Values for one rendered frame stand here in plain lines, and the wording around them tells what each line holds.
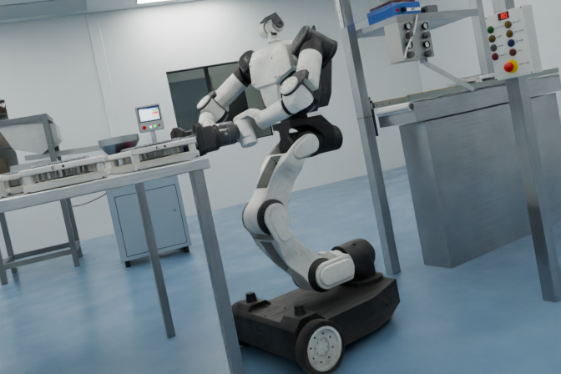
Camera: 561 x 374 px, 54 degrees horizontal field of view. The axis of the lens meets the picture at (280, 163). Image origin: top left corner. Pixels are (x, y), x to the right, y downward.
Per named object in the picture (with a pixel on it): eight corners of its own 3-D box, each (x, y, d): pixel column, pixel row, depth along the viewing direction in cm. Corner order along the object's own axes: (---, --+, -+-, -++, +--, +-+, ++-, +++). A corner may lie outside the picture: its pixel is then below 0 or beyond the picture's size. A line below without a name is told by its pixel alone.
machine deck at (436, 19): (397, 22, 279) (396, 14, 278) (351, 41, 311) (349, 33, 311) (478, 15, 310) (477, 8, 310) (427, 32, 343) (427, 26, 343)
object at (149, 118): (149, 172, 520) (134, 107, 517) (148, 172, 530) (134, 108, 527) (173, 167, 527) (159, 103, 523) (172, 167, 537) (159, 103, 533)
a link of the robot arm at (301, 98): (274, 133, 208) (315, 112, 199) (256, 118, 203) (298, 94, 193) (275, 114, 216) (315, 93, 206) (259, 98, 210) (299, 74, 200)
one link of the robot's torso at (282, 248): (318, 270, 252) (254, 194, 235) (347, 274, 235) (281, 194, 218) (299, 296, 245) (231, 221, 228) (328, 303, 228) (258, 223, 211)
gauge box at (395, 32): (404, 60, 280) (397, 20, 278) (390, 64, 289) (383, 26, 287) (434, 56, 291) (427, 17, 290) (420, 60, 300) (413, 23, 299)
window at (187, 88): (180, 154, 773) (164, 72, 766) (180, 154, 774) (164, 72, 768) (274, 135, 813) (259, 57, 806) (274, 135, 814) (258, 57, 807)
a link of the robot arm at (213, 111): (192, 127, 241) (195, 109, 258) (209, 142, 245) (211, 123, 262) (209, 111, 238) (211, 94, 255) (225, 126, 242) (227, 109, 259)
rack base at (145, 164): (134, 170, 184) (133, 164, 184) (111, 174, 204) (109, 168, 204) (199, 155, 198) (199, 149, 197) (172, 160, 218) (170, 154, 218)
